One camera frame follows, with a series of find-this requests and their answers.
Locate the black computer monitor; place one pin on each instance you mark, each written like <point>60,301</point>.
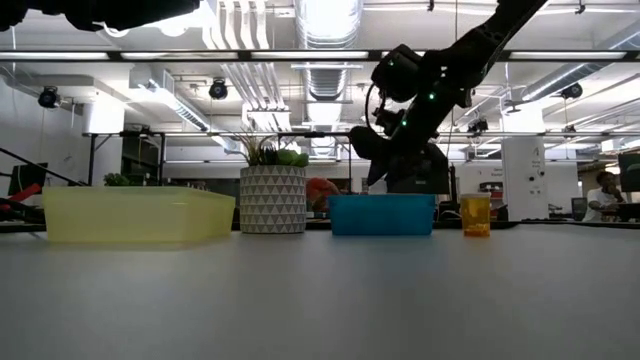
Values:
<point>442,180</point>
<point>27,177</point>
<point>629,172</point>

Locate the red plastic clip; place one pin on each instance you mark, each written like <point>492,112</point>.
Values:
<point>20,195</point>

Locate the black background workstation frame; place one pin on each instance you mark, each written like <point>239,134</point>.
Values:
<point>91,160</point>

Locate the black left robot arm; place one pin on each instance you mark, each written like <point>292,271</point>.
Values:
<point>10,12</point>

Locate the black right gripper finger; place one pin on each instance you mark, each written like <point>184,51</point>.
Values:
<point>370,142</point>

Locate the white building column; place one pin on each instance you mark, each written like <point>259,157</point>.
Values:
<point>522,165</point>
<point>102,150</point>

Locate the triangle-patterned grey plant pot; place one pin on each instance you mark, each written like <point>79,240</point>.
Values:
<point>272,200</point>

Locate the small green plant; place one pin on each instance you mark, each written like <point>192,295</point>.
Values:
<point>116,179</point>

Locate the orange pill bottle white cap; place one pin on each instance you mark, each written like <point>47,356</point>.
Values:
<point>475,215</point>

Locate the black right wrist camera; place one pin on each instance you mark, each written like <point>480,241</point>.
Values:
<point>387,120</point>

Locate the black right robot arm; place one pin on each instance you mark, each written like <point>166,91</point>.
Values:
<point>475,45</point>

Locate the black ceiling spotlight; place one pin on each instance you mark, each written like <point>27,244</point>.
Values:
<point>218,89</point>
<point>48,96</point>
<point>571,90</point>
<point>479,125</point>

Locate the person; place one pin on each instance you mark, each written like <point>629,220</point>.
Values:
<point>602,200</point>
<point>320,192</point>

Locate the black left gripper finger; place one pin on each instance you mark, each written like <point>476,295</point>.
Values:
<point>160,9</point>

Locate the yellow translucent plastic bin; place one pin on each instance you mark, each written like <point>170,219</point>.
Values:
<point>135,215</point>

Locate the silver ventilation duct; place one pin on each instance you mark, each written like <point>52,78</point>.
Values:
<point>325,30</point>

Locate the blue plastic bin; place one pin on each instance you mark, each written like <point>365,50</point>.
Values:
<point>380,215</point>

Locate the green artificial plant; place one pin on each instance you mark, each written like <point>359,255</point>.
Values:
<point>270,152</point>

